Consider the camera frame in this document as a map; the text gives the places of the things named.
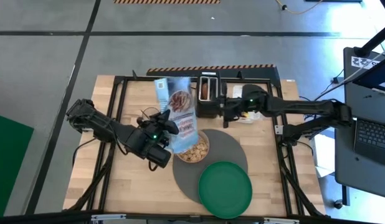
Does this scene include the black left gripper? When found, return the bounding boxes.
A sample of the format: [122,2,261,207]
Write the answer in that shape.
[129,109,180,156]

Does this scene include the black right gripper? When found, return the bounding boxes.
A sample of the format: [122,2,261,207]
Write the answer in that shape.
[220,81,270,129]

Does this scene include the blue cinnamon squares cereal box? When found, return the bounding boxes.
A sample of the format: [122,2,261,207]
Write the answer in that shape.
[153,76,200,155]

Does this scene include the black toaster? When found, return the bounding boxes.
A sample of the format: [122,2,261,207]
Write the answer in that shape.
[195,75,226,119]

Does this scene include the white plastic bin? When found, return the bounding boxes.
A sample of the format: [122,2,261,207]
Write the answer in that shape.
[232,84,264,124]

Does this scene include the pink translucent bowl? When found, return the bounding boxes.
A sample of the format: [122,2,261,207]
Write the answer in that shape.
[175,129,211,164]

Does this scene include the grey round woven placemat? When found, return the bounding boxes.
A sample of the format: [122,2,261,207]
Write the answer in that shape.
[172,129,249,205]

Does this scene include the brown cereal pieces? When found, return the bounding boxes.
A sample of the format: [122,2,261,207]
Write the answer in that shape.
[178,136,209,162]

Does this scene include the black board with hazard stripes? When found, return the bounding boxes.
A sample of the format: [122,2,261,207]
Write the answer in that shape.
[146,64,282,90]

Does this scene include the green plate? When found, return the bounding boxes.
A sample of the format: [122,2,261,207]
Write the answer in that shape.
[197,161,253,220]

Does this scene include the white box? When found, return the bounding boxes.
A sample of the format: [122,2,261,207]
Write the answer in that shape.
[313,133,336,179]

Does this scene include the grey cart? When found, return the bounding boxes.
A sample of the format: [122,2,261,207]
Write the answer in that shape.
[334,46,385,200]

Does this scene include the white paper label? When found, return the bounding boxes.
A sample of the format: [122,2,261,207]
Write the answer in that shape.
[350,55,381,70]

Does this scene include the black laptop keyboard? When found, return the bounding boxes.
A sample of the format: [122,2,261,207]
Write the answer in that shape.
[353,119,385,168]

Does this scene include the dark screen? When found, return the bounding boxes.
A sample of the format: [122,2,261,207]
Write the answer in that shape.
[352,55,385,94]

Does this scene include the black front crossbar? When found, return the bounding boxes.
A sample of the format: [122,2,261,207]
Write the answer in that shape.
[0,210,385,224]

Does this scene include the black diagonal pole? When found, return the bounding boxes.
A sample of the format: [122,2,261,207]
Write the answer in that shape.
[354,21,385,58]

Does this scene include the green floor mat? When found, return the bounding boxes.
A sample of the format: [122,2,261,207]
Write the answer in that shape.
[0,113,34,218]

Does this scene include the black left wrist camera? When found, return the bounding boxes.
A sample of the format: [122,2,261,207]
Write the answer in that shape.
[145,144,173,169]

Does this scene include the black aluminium table frame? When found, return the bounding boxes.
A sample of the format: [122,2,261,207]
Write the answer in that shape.
[64,74,330,218]

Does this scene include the yellow floor cable with plug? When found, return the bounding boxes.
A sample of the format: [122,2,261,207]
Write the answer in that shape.
[275,0,324,16]

